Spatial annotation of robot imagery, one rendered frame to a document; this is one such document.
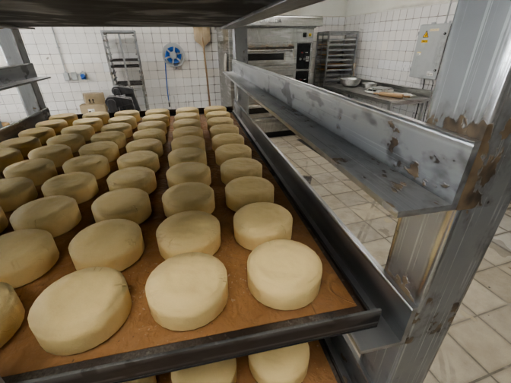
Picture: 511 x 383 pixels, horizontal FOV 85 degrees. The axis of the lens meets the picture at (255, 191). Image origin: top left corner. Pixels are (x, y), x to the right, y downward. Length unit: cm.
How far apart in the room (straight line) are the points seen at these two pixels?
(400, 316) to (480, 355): 215
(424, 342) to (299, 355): 9
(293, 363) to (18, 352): 18
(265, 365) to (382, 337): 10
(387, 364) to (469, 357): 206
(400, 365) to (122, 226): 22
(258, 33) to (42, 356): 513
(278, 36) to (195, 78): 181
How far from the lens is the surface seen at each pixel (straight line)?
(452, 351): 226
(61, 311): 20
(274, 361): 25
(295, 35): 546
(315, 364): 28
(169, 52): 583
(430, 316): 19
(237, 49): 70
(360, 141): 19
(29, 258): 25
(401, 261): 18
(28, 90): 77
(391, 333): 20
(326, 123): 23
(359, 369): 26
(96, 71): 606
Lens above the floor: 164
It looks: 28 degrees down
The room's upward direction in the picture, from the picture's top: 1 degrees counter-clockwise
